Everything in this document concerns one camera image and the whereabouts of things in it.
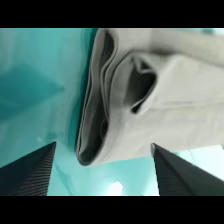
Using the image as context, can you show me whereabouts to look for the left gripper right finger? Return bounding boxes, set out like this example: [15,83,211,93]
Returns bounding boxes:
[150,142,224,197]

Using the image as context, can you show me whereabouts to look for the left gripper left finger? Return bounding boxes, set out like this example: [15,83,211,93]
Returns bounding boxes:
[0,141,57,197]

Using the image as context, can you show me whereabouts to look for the beige garment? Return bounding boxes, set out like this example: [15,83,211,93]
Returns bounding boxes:
[75,28,224,167]

